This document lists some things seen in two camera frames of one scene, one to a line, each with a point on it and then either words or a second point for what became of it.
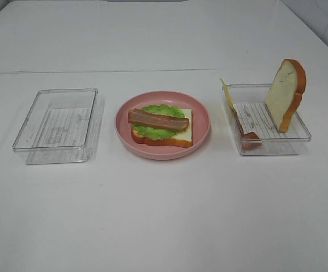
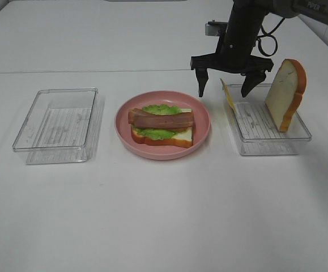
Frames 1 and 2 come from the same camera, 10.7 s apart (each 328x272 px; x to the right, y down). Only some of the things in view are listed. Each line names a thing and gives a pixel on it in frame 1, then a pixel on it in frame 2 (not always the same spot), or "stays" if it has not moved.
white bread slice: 184,139 stays
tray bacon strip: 141,117 stays
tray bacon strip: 250,140 -> 139,118
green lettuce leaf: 157,133 stays
